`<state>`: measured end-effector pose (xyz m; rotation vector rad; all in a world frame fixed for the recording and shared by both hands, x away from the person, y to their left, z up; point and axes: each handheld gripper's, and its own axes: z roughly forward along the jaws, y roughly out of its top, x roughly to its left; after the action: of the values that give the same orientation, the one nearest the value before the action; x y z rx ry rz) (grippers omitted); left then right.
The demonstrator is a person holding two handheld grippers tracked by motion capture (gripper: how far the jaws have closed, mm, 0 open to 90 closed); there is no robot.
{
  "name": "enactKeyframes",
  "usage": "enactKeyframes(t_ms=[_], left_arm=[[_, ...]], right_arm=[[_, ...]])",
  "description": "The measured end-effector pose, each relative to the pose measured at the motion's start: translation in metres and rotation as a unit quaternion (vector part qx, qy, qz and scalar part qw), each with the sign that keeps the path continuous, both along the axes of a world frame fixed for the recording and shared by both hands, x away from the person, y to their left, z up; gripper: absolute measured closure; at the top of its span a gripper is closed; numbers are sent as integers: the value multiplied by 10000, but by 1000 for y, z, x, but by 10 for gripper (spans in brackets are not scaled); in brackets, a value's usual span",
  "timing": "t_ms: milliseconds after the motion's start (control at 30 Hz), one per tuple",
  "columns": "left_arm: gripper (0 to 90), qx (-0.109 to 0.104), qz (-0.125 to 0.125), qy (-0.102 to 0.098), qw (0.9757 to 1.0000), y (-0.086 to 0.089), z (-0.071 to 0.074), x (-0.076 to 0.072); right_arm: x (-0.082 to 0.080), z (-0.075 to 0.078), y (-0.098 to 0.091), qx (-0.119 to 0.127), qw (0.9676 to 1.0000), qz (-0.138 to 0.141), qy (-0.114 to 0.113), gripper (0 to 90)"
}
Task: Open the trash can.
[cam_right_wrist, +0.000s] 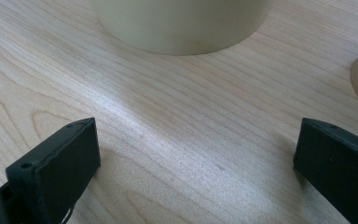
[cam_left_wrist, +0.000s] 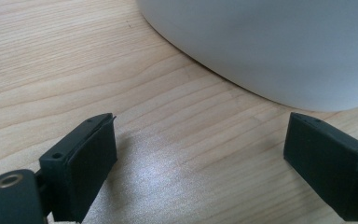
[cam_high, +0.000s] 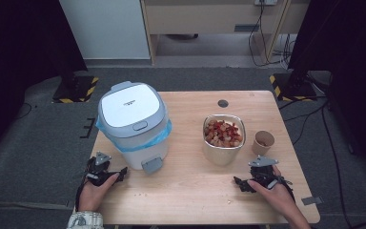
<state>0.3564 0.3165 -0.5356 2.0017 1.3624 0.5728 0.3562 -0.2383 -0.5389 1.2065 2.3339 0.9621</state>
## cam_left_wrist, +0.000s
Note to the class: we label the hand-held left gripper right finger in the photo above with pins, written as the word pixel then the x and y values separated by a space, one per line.
pixel 329 165

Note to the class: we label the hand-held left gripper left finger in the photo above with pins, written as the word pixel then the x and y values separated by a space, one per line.
pixel 84 168

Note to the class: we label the white trash bin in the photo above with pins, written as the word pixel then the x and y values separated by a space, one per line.
pixel 276 46

